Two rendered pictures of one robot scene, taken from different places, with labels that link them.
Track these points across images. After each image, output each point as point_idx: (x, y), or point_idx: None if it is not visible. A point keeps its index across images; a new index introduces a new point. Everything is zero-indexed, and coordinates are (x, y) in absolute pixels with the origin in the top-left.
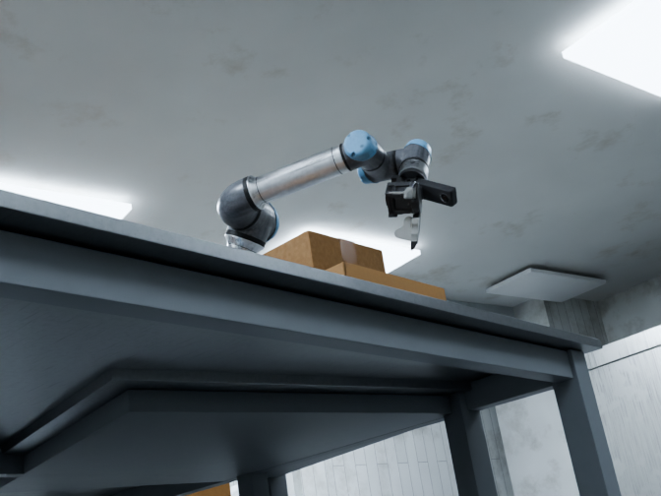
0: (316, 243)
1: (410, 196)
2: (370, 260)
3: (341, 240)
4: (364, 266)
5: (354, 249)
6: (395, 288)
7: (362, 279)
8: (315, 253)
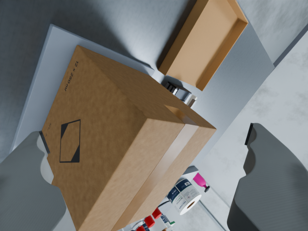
0: (205, 121)
1: (262, 125)
2: (156, 108)
3: (195, 124)
4: (158, 104)
5: (179, 118)
6: (238, 0)
7: (244, 12)
8: (199, 115)
